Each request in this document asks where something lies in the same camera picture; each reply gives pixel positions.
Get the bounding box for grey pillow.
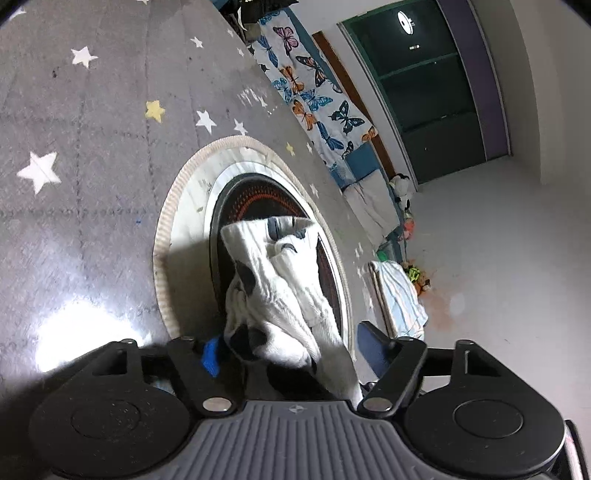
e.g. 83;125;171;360
344;173;398;236

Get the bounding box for yellow green toy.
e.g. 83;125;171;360
406;265;432;294

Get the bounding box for white polka dot pants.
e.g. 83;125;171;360
219;215;365;407

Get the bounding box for black white plush toy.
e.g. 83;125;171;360
389;173;414;208

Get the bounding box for black jacket pile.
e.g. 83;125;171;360
226;0;301;24

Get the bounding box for green framed window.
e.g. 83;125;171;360
339;0;511;185

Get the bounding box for blue striped blanket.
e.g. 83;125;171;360
369;260;429;340

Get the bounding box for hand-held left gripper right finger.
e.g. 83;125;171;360
358;320;490;414

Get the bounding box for blue sofa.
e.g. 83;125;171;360
222;0;407;250

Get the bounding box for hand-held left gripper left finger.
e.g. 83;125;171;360
90;337;234;414

